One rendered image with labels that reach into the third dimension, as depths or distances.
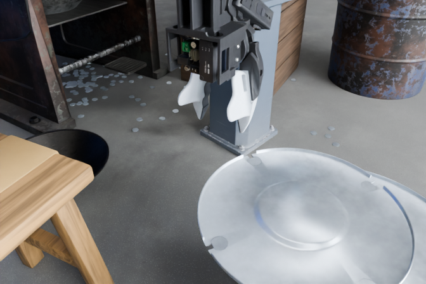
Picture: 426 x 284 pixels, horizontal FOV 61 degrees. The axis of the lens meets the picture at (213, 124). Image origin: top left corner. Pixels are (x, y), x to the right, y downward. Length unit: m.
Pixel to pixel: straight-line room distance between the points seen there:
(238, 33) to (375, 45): 1.08
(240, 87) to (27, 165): 0.34
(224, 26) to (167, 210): 0.62
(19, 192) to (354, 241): 0.45
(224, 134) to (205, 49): 0.75
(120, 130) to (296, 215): 0.84
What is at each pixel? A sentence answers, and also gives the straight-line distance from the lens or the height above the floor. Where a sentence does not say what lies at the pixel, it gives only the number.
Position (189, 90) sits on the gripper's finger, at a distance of 0.48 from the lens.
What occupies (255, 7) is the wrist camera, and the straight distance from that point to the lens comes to 0.46.
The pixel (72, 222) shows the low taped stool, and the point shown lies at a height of 0.24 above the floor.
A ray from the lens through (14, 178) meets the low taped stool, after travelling 0.59.
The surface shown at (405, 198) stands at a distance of 0.62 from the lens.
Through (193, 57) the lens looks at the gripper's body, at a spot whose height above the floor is 0.52.
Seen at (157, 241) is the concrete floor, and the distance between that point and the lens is 0.88.
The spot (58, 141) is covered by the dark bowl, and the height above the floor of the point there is 0.04.
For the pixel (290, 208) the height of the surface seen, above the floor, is 0.30.
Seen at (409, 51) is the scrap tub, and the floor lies 0.20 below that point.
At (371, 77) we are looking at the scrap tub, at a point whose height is 0.09.
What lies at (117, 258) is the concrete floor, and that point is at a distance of 0.87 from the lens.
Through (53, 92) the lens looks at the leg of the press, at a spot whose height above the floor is 0.14.
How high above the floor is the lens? 0.67
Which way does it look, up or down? 33 degrees down
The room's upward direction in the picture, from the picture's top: straight up
